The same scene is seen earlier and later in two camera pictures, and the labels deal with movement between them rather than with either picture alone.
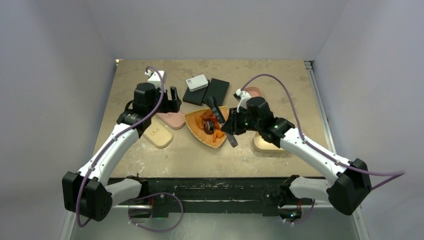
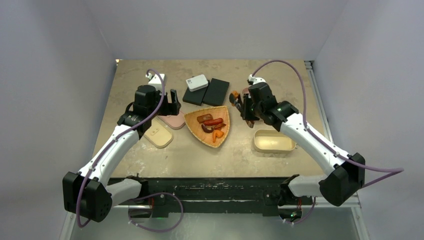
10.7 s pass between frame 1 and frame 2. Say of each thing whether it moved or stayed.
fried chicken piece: moved
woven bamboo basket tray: stayed
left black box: stayed
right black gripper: moved
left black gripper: stayed
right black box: stayed
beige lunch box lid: stayed
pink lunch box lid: stayed
